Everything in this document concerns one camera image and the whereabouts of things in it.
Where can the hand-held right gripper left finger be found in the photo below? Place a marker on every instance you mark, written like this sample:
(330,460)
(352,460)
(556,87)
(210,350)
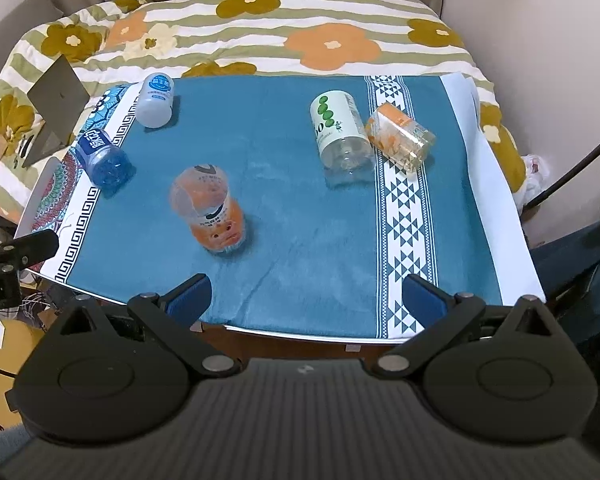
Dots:
(189,301)

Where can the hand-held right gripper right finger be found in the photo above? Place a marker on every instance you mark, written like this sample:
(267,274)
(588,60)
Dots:
(423,301)

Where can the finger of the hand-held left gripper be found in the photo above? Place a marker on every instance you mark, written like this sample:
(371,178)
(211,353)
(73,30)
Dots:
(32,247)

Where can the orange label plastic bottle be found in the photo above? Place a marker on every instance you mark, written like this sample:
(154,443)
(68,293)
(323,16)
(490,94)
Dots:
(212,212)

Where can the mandala patterned mat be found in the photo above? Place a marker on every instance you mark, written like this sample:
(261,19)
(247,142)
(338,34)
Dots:
(62,195)

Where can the yellow wooden stool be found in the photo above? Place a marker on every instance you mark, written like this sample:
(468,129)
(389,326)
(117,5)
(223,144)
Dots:
(10,375)

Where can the white sheet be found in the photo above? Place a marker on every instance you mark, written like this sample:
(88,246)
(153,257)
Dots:
(500,200)

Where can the blue patterned cloth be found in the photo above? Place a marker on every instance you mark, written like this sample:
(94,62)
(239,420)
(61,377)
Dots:
(300,220)

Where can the grey folded board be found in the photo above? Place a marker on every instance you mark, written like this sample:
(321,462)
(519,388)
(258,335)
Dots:
(55,105)

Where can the dark blue cloth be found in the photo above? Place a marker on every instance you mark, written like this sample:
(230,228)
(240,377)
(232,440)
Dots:
(577,280)

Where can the white plastic bag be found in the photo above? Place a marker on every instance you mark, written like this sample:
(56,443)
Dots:
(534,180)

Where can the white bottle blue cap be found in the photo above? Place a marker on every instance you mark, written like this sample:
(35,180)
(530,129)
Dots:
(155,102)

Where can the green label clear bottle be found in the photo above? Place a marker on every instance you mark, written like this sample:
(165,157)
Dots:
(337,130)

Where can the floral striped blanket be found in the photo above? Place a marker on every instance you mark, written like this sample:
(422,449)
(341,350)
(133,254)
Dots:
(300,35)

